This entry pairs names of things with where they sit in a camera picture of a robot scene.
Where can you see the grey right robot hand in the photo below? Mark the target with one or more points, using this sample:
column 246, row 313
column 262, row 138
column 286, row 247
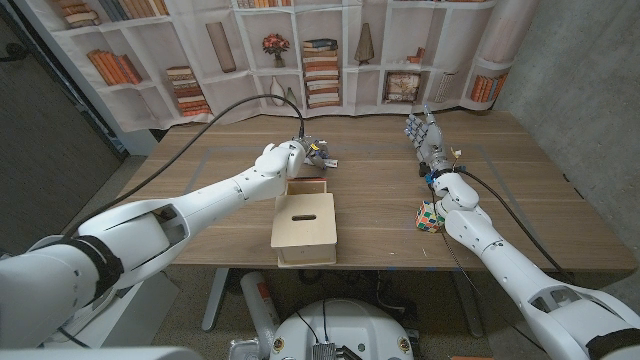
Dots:
column 430, row 137

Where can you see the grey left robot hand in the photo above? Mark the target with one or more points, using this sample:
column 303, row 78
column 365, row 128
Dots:
column 316, row 154

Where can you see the white toothpaste tube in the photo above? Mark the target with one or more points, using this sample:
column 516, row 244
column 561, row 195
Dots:
column 332, row 163

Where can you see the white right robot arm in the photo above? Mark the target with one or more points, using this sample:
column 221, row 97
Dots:
column 500, row 255

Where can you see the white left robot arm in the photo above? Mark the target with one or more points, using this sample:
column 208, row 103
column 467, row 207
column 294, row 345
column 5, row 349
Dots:
column 165, row 230

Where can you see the wooden drawer with red front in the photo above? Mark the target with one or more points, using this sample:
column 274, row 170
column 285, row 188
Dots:
column 305, row 187

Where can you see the multicolour rubik's cube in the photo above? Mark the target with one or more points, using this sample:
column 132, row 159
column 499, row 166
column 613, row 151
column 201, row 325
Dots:
column 426, row 217

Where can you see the light wooden drawer box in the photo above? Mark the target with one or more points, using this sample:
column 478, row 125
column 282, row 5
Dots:
column 305, row 235

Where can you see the printed bookshelf backdrop cloth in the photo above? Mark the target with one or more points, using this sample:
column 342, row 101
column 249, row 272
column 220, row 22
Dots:
column 350, row 85

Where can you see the white cylinder with orange label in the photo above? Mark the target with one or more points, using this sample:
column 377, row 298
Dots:
column 260, row 305

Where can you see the grey metal table leg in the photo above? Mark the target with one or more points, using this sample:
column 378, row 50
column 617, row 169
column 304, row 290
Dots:
column 216, row 300
column 469, row 305

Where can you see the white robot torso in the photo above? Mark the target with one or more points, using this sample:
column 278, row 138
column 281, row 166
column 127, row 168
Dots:
column 342, row 325

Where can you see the dark perforated partition panel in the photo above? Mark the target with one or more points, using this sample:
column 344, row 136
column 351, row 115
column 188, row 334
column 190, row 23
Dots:
column 45, row 150

